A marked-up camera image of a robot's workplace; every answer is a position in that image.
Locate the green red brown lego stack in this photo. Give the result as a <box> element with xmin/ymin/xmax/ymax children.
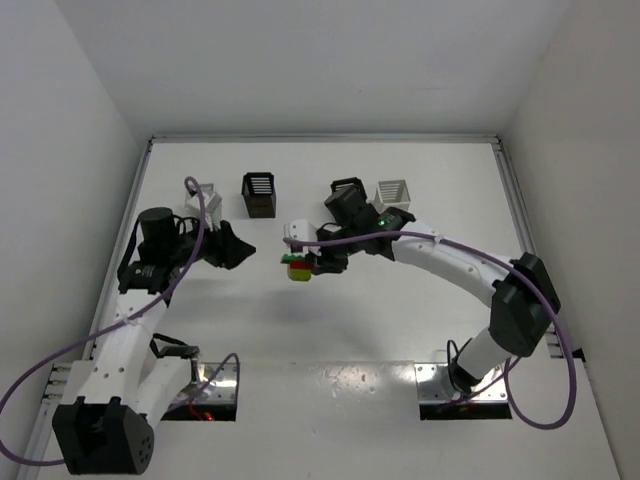
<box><xmin>280</xmin><ymin>254</ymin><xmax>314</xmax><ymax>282</ymax></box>

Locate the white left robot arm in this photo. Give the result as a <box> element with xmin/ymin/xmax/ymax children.
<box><xmin>52</xmin><ymin>207</ymin><xmax>256</xmax><ymax>475</ymax></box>

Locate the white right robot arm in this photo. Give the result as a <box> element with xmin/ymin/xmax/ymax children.
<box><xmin>314</xmin><ymin>186</ymin><xmax>560</xmax><ymax>395</ymax></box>

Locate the white slotted bin far left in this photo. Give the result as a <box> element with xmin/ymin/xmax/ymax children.
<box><xmin>184</xmin><ymin>183</ymin><xmax>220</xmax><ymax>217</ymax></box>

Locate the white slotted bin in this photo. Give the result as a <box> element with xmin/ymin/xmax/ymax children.
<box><xmin>373</xmin><ymin>179</ymin><xmax>411</xmax><ymax>212</ymax></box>
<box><xmin>184</xmin><ymin>183</ymin><xmax>220</xmax><ymax>217</ymax></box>

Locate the black slotted bin left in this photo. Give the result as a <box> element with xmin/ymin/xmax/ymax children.
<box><xmin>241</xmin><ymin>172</ymin><xmax>276</xmax><ymax>218</ymax></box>

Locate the black slotted bin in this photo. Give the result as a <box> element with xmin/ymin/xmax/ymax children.
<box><xmin>330</xmin><ymin>177</ymin><xmax>367</xmax><ymax>200</ymax></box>
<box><xmin>241</xmin><ymin>172</ymin><xmax>276</xmax><ymax>218</ymax></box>

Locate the black slotted bin right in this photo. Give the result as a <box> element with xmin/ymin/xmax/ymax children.
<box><xmin>330</xmin><ymin>177</ymin><xmax>367</xmax><ymax>200</ymax></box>

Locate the white slotted bin far right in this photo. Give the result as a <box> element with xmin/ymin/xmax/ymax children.
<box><xmin>373</xmin><ymin>179</ymin><xmax>411</xmax><ymax>212</ymax></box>

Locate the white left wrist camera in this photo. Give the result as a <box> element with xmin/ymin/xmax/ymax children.
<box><xmin>203</xmin><ymin>193</ymin><xmax>222</xmax><ymax>230</ymax></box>

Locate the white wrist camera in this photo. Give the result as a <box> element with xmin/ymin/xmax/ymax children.
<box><xmin>203</xmin><ymin>193</ymin><xmax>222</xmax><ymax>230</ymax></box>
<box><xmin>284</xmin><ymin>219</ymin><xmax>317</xmax><ymax>255</ymax></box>

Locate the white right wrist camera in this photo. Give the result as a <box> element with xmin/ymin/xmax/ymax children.
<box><xmin>284</xmin><ymin>219</ymin><xmax>317</xmax><ymax>255</ymax></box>

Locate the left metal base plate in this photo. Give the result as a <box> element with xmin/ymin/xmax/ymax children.
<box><xmin>174</xmin><ymin>360</ymin><xmax>239</xmax><ymax>405</ymax></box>

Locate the metal base plate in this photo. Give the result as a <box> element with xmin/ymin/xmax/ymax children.
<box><xmin>174</xmin><ymin>360</ymin><xmax>239</xmax><ymax>405</ymax></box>
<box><xmin>414</xmin><ymin>363</ymin><xmax>508</xmax><ymax>405</ymax></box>

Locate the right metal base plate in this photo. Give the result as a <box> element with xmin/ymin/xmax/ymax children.
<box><xmin>414</xmin><ymin>363</ymin><xmax>508</xmax><ymax>405</ymax></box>

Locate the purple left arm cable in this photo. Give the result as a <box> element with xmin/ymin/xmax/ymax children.
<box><xmin>0</xmin><ymin>175</ymin><xmax>240</xmax><ymax>466</ymax></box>

